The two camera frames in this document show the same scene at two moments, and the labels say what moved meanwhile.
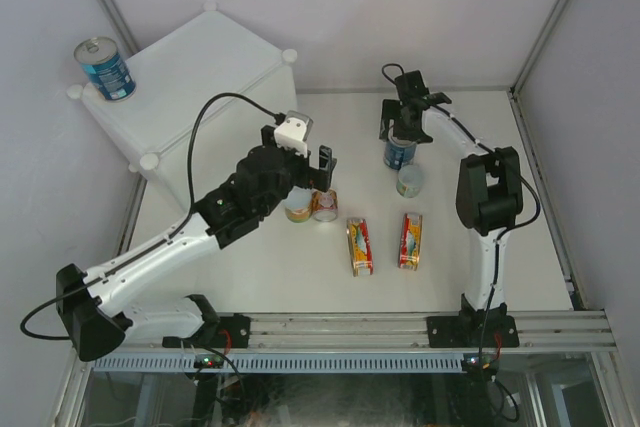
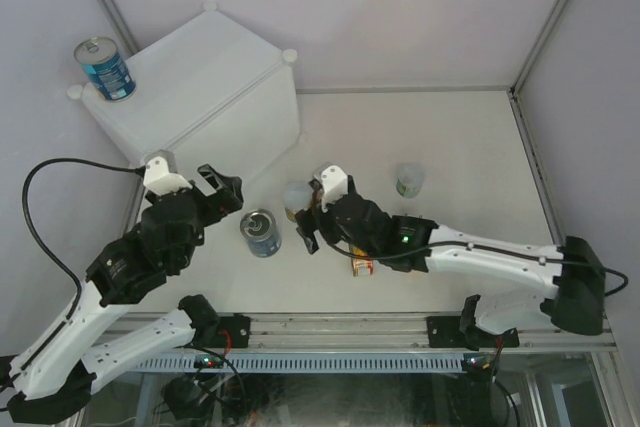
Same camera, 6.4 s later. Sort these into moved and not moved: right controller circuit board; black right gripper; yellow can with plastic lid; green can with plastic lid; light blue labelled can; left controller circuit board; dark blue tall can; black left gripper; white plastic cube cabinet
Moved: dark blue tall can; black left gripper; black right gripper
Not moved: yellow can with plastic lid; light blue labelled can; left controller circuit board; white plastic cube cabinet; right controller circuit board; green can with plastic lid
